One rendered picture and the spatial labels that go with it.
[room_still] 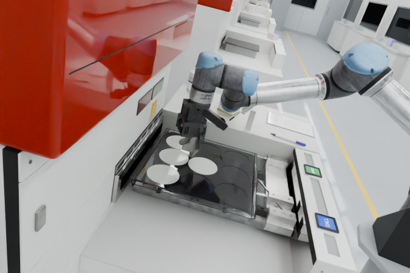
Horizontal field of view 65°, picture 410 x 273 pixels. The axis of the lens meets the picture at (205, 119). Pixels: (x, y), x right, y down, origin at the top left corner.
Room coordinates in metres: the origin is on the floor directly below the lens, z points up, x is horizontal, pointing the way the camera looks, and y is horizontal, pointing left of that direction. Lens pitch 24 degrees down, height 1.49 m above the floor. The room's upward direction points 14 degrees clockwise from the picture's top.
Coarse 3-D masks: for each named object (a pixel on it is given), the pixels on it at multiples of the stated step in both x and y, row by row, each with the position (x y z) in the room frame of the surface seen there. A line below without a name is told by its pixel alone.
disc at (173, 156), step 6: (168, 150) 0.96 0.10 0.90; (174, 150) 0.97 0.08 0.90; (162, 156) 0.92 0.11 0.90; (168, 156) 0.93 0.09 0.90; (174, 156) 0.93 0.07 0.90; (180, 156) 0.94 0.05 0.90; (186, 156) 0.95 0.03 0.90; (168, 162) 0.89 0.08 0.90; (174, 162) 0.90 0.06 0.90; (180, 162) 0.91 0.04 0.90; (186, 162) 0.91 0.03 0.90
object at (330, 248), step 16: (304, 160) 1.02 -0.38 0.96; (320, 160) 1.06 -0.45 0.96; (304, 176) 0.92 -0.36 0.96; (304, 192) 0.82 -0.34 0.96; (320, 192) 0.85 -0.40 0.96; (320, 208) 0.77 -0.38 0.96; (336, 208) 0.78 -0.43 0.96; (320, 240) 0.63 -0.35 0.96; (336, 240) 0.64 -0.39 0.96; (320, 256) 0.58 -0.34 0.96; (336, 256) 0.59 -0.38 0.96; (352, 256) 0.60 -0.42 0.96; (320, 272) 0.56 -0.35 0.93; (336, 272) 0.56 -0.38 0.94; (352, 272) 0.56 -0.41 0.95
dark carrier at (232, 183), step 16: (160, 144) 0.99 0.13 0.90; (208, 144) 1.08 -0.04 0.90; (160, 160) 0.89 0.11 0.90; (224, 160) 0.99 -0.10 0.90; (240, 160) 1.02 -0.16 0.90; (144, 176) 0.79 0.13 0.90; (192, 176) 0.85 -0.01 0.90; (208, 176) 0.87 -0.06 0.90; (224, 176) 0.89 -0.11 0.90; (240, 176) 0.92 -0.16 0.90; (192, 192) 0.77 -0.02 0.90; (208, 192) 0.79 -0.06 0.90; (224, 192) 0.81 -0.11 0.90; (240, 192) 0.83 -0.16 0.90; (240, 208) 0.75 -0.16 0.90
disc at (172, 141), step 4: (172, 136) 1.07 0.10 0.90; (176, 136) 1.07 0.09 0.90; (180, 136) 1.08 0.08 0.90; (168, 140) 1.03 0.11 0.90; (172, 140) 1.04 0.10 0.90; (176, 140) 1.05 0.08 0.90; (168, 144) 1.00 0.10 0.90; (172, 144) 1.01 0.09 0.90; (176, 144) 1.02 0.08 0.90; (176, 148) 0.99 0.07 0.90; (180, 148) 1.00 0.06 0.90
